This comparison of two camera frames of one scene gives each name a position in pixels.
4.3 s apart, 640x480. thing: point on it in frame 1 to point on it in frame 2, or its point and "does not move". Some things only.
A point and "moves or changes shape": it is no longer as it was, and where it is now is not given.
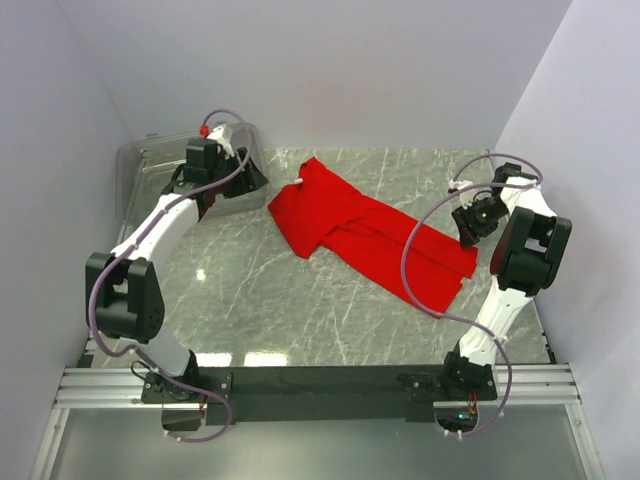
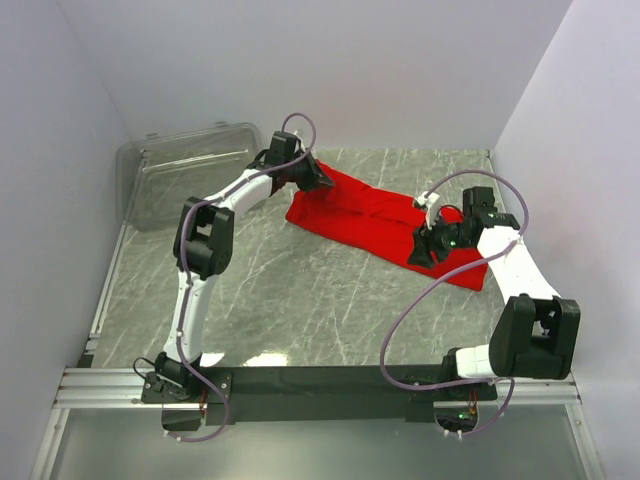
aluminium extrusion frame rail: (517, 385) does not move
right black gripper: (463, 218) to (421, 255)
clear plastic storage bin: (144, 167) does not move
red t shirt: (320, 210) moves or changes shape
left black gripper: (249, 179) to (316, 175)
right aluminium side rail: (589, 459) does not move
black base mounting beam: (325, 393) does not move
